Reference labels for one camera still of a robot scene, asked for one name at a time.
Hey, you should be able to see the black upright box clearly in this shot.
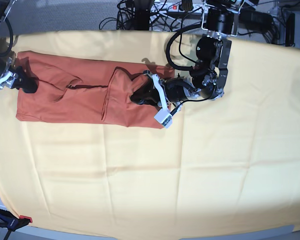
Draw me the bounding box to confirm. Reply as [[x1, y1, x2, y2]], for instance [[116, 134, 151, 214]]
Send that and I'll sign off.
[[285, 12, 296, 47]]

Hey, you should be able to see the orange T-shirt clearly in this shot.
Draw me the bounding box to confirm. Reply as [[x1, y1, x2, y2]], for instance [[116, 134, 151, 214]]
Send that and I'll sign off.
[[16, 51, 175, 129]]

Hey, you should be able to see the yellow table cloth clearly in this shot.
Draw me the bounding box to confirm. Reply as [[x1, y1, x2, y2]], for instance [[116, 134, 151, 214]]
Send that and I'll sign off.
[[0, 38, 300, 240]]

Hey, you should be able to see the black power adapter box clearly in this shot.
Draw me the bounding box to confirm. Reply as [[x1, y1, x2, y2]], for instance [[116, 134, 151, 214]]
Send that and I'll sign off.
[[239, 9, 273, 29]]

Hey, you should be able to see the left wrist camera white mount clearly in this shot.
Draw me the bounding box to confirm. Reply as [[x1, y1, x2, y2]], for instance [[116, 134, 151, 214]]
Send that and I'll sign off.
[[143, 70, 173, 129]]

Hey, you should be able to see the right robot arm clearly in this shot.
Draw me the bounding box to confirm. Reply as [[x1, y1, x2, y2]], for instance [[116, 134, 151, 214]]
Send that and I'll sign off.
[[0, 0, 38, 94]]

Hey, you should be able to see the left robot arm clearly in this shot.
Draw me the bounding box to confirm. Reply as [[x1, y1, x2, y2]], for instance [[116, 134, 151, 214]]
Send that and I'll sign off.
[[130, 0, 245, 108]]

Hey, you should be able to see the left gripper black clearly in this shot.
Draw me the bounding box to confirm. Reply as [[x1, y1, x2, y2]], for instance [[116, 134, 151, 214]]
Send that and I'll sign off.
[[130, 77, 198, 107]]

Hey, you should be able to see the black bar clamp red pad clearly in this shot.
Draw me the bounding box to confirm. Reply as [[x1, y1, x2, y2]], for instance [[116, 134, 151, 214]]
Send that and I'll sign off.
[[0, 209, 33, 240]]

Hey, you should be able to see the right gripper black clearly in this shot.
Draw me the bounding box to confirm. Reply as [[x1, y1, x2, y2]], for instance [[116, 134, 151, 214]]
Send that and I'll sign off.
[[0, 57, 38, 94]]

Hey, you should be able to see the black centre stand post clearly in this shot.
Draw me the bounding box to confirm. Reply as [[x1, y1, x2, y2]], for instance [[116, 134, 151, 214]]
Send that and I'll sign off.
[[133, 0, 153, 31]]

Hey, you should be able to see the white power strip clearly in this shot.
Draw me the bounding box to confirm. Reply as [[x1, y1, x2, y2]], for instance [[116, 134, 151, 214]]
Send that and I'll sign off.
[[150, 1, 203, 14]]

